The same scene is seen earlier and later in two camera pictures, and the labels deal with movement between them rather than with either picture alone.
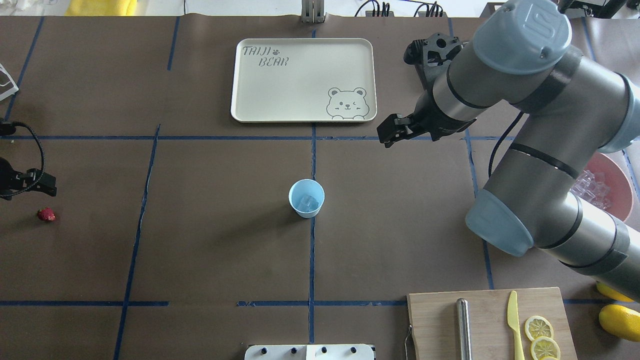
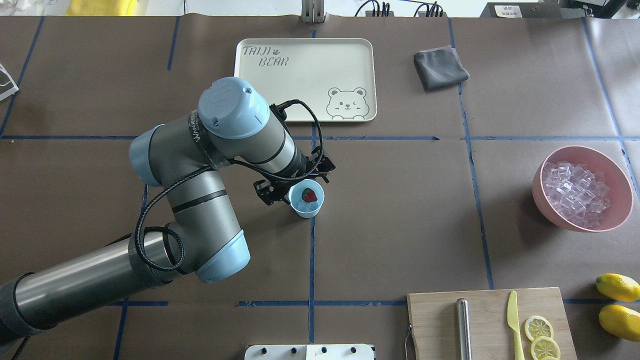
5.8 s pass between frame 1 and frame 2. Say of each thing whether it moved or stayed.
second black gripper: moved
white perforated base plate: stayed
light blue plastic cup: stayed
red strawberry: moved
